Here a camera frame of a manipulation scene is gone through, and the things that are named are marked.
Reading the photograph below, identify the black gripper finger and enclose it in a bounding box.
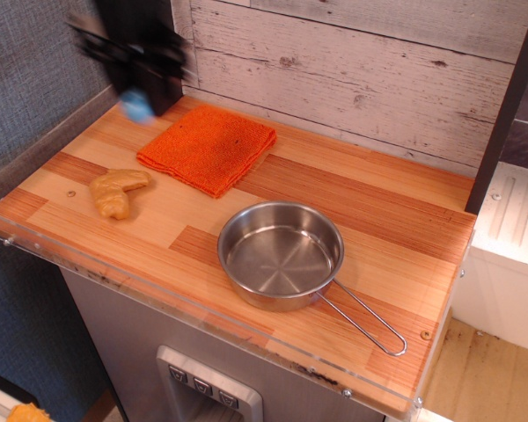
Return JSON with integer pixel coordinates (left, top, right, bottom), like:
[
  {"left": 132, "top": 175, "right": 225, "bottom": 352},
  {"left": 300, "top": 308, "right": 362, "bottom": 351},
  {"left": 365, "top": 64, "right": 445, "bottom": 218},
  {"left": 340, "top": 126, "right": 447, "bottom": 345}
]
[
  {"left": 144, "top": 73, "right": 183, "bottom": 116},
  {"left": 103, "top": 61, "right": 147, "bottom": 97}
]

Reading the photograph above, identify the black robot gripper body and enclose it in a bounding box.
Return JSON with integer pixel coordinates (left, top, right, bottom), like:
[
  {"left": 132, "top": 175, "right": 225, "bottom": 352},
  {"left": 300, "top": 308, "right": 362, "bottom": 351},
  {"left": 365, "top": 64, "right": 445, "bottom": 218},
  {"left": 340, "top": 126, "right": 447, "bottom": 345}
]
[{"left": 67, "top": 1, "right": 195, "bottom": 80}]

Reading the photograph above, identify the blue handled grey spoon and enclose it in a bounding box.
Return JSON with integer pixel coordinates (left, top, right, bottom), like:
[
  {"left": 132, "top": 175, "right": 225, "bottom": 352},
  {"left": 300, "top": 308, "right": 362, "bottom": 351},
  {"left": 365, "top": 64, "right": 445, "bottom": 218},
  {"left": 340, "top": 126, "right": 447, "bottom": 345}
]
[{"left": 120, "top": 88, "right": 155, "bottom": 124}]

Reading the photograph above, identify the tan toy chicken piece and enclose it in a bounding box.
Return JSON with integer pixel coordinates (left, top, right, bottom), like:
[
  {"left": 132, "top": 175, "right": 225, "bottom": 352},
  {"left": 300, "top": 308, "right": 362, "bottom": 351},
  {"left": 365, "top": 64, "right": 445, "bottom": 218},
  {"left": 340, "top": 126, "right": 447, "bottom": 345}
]
[{"left": 89, "top": 169, "right": 151, "bottom": 220}]

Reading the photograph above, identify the orange folded cloth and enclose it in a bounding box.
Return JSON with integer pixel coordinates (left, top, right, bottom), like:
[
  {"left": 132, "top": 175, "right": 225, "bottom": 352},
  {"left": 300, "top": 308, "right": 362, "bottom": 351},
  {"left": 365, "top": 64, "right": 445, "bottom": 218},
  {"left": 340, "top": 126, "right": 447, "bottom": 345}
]
[{"left": 136, "top": 105, "right": 277, "bottom": 199}]

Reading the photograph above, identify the stainless steel pan bowl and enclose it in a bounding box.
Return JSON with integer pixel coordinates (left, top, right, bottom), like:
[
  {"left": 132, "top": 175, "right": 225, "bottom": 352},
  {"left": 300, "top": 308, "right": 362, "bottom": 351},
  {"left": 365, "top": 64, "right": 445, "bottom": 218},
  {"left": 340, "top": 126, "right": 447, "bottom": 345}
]
[{"left": 216, "top": 200, "right": 408, "bottom": 357}]

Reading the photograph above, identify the grey toy fridge cabinet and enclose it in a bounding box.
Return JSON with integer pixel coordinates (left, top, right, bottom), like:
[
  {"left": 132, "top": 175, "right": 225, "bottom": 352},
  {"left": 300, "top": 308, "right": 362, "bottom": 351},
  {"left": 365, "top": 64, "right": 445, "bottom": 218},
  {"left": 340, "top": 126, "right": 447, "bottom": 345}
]
[{"left": 62, "top": 270, "right": 384, "bottom": 421}]

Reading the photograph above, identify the silver dispenser panel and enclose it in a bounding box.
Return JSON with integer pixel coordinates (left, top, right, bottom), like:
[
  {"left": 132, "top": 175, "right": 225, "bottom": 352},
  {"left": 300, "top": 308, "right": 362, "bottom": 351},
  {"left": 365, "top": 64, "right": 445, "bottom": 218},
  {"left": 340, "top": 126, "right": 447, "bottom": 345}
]
[{"left": 157, "top": 346, "right": 264, "bottom": 421}]

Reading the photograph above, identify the orange object bottom left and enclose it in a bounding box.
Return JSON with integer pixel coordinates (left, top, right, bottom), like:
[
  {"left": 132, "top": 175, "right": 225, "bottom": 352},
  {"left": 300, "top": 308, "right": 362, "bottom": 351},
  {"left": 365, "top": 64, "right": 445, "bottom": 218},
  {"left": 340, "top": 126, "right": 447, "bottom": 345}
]
[{"left": 6, "top": 403, "right": 52, "bottom": 422}]

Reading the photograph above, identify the white toy sink unit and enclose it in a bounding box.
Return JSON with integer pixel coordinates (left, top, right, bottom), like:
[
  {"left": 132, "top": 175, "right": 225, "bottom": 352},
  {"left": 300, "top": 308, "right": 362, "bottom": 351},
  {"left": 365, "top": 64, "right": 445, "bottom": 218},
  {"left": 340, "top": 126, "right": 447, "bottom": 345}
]
[{"left": 451, "top": 163, "right": 528, "bottom": 349}]

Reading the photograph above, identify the dark right upright post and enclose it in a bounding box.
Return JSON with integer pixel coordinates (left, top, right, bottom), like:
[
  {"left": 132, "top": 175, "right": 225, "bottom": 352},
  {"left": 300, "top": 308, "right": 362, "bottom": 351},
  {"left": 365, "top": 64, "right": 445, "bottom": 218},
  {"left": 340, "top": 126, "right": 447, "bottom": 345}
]
[{"left": 465, "top": 29, "right": 528, "bottom": 215}]

